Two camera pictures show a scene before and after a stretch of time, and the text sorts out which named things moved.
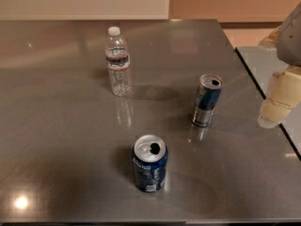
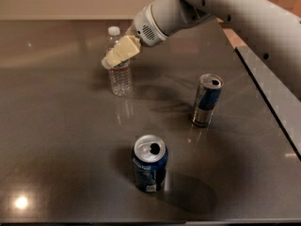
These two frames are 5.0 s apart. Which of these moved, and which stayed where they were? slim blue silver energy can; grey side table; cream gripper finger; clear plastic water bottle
Moved: cream gripper finger
Stayed: grey side table; clear plastic water bottle; slim blue silver energy can
